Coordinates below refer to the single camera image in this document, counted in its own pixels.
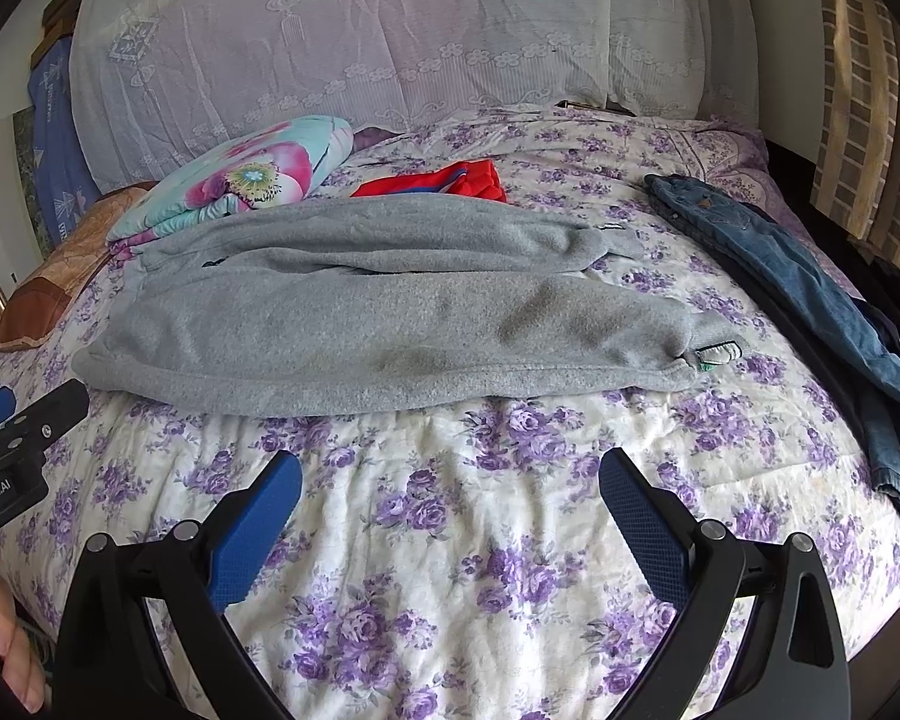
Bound folded red shorts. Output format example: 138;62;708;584
352;160;507;203

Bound beige checkered curtain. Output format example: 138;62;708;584
811;0;900;271

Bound person's left hand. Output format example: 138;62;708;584
0;575;46;713

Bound purple floral bedspread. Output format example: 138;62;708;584
0;109;900;718

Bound blue patterned cloth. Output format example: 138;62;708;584
27;36;102;247

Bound blue denim jeans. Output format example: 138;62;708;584
645;174;900;499

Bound folded floral turquoise quilt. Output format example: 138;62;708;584
107;115;354;249

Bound grey sweatpants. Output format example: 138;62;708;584
73;193;745;418

